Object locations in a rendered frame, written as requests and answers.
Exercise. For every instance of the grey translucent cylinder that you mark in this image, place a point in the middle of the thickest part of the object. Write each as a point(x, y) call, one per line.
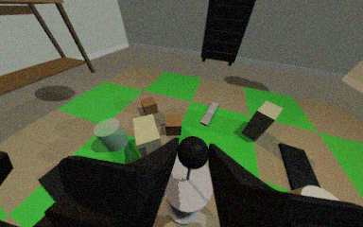
point(111, 134)

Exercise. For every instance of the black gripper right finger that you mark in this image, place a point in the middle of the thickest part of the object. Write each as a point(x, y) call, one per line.
point(243, 200)

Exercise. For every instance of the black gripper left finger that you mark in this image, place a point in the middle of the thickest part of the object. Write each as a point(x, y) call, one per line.
point(140, 184)

